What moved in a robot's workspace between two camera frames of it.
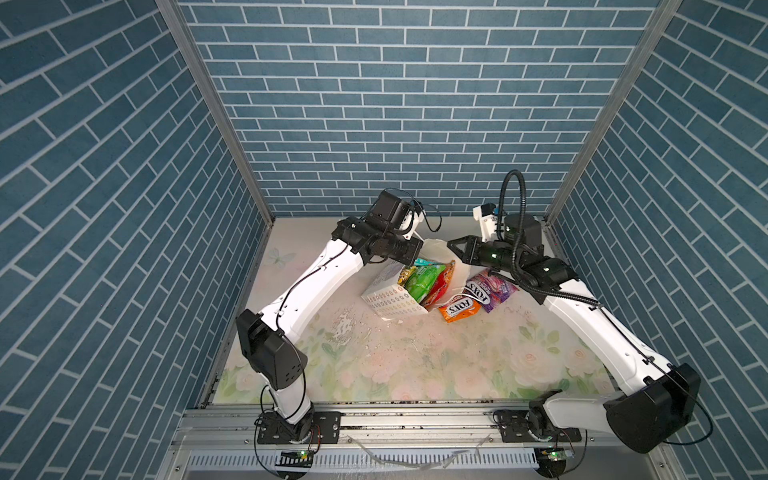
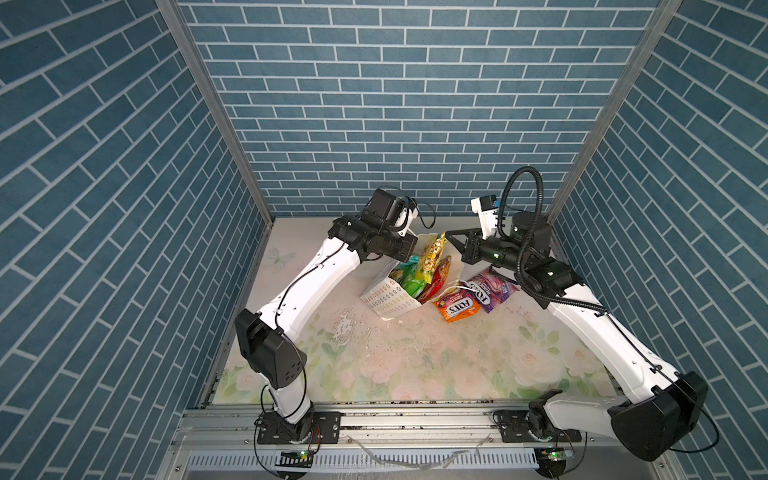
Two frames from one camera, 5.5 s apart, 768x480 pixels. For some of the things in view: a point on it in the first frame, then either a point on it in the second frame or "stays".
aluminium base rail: x=227 y=444 stays
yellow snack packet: x=405 y=274 -> x=432 y=255
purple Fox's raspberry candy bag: x=488 y=290 stays
